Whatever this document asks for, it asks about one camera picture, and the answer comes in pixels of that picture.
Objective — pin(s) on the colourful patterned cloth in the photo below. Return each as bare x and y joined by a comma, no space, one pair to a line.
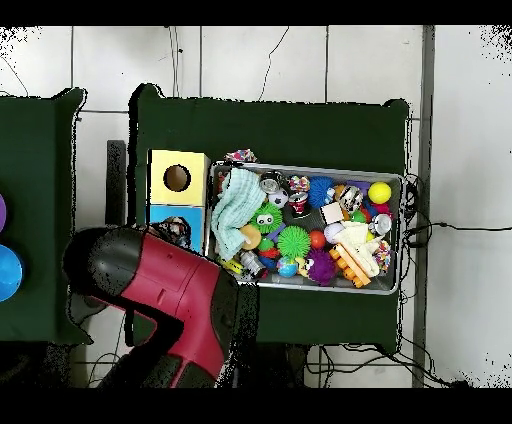
240,155

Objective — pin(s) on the crushed clear plastic bottle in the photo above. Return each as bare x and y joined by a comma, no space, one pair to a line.
176,231

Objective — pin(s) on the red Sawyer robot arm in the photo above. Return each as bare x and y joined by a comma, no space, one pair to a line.
172,280

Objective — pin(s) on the wooden box with three holes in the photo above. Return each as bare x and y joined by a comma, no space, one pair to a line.
184,196

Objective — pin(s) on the mint green cloth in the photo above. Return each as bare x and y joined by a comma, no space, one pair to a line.
236,204

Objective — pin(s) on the small soccer ball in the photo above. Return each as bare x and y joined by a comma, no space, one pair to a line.
278,198

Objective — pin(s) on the green fuzzy toy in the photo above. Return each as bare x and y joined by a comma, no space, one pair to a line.
294,242

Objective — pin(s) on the blue fuzzy toy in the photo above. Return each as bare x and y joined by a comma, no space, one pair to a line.
320,191

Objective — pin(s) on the dark green table cloth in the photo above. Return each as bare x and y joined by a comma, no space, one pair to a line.
272,132
40,140

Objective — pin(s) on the purple spiky toy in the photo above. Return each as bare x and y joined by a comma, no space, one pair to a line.
320,267

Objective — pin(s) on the cream knitted cloth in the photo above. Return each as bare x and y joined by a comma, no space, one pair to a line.
356,240

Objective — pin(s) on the orange toy building block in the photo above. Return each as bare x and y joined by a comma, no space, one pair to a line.
348,267

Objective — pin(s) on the yellow ball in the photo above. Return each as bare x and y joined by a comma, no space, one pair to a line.
379,192

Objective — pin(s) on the black flat panel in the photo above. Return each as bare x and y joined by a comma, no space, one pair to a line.
116,176

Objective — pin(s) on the purple plastic cup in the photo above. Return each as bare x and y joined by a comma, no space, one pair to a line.
2,212

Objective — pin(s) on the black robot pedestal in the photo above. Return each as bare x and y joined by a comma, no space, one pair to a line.
280,366

